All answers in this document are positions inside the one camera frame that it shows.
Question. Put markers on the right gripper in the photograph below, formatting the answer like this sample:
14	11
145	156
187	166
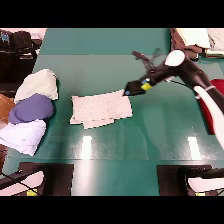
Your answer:
138	87

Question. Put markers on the grey T-shirt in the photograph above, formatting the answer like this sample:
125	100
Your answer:
100	108

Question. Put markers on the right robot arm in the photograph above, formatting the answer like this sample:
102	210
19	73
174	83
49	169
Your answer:
196	75

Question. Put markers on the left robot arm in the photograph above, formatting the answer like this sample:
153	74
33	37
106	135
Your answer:
23	183

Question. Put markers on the white garment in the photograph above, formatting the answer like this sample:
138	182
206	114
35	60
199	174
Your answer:
195	36

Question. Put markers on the cream garment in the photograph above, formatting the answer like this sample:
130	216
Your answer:
38	83

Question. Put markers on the purple garment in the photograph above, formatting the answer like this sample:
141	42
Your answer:
31	108

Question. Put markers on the pale lilac garment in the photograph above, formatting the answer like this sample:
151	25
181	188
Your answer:
23	135

